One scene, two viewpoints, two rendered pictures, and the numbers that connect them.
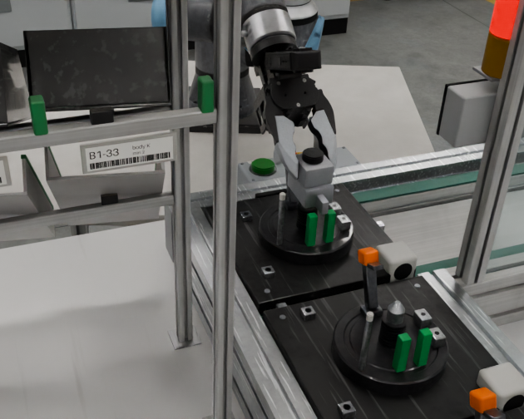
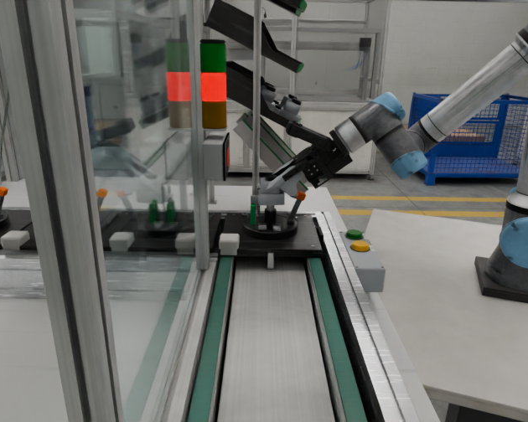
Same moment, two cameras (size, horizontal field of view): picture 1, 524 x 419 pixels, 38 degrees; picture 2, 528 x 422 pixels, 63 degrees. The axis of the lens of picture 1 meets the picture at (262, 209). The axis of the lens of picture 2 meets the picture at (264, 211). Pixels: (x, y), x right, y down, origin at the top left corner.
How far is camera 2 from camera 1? 1.65 m
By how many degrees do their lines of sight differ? 96
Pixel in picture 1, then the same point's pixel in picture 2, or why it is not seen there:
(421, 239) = (271, 290)
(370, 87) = not seen: outside the picture
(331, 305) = (211, 223)
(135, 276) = not seen: hidden behind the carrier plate
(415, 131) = (525, 398)
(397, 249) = (230, 237)
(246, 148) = (452, 285)
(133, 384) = not seen: hidden behind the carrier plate
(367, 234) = (261, 244)
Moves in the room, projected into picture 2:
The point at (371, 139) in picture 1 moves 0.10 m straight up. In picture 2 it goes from (491, 355) to (502, 311)
